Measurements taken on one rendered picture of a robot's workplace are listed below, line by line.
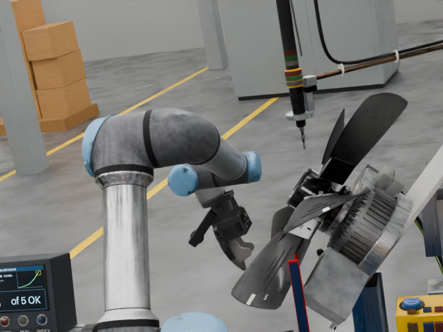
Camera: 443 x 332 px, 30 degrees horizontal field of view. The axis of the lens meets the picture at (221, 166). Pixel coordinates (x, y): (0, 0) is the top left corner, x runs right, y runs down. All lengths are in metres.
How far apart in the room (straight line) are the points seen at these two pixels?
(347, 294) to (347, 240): 0.14
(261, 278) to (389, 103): 0.57
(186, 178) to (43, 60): 8.34
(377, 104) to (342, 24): 7.17
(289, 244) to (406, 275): 2.43
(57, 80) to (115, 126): 8.60
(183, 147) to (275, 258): 0.73
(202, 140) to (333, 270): 0.73
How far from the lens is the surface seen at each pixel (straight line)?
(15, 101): 8.16
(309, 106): 2.12
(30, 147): 8.22
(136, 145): 1.58
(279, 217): 2.51
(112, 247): 1.56
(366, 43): 9.31
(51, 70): 10.21
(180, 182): 1.96
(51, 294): 2.02
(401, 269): 4.70
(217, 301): 4.62
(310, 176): 2.24
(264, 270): 2.22
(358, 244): 2.22
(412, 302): 1.87
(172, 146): 1.57
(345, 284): 2.20
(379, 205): 2.23
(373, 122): 2.23
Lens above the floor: 1.91
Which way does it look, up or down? 15 degrees down
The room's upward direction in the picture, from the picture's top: 10 degrees counter-clockwise
